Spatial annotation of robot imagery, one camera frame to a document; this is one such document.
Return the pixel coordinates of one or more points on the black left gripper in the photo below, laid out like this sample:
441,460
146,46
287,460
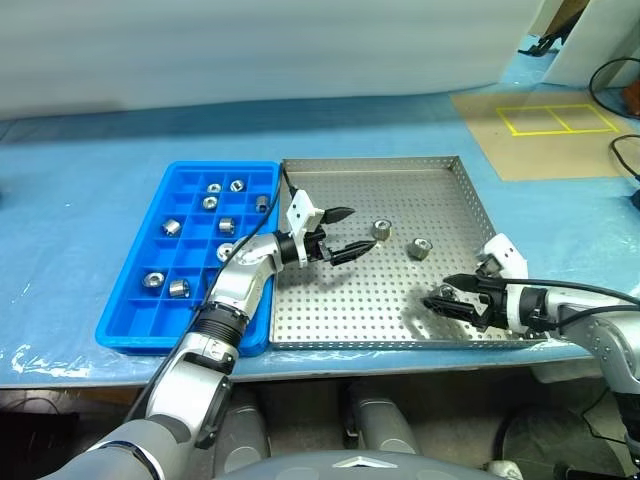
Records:
319,247

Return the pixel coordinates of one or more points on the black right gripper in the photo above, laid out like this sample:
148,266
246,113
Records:
490,305

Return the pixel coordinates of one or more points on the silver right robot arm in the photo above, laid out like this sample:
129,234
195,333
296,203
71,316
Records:
600,330

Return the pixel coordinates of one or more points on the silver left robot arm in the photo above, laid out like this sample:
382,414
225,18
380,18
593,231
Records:
245,280

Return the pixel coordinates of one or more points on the blue compartment tray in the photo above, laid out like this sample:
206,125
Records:
145,325

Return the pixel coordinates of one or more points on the perforated metal tray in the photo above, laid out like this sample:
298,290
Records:
360,310

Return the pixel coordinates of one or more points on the grey rounded cylinder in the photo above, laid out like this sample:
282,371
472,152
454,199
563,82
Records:
242,435
380,425

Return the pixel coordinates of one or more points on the brown cardboard mat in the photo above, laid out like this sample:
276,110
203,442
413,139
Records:
540,155

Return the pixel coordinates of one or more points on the white backdrop sheet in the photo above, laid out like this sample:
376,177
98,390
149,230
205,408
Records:
250,50

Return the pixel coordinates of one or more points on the grey robot torso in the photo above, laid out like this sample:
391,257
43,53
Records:
300,470

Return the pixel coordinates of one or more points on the white foam board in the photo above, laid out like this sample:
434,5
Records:
570,65

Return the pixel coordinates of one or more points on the black metal stand foot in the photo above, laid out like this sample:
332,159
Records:
542,47

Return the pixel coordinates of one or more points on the reddish brown object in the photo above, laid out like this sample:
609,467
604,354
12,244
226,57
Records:
632,100

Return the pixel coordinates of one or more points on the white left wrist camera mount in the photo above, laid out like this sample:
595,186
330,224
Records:
300,210

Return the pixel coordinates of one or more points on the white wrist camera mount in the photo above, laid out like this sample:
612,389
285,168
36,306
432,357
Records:
505,252
300,210

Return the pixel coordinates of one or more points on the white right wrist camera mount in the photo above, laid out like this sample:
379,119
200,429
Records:
505,252

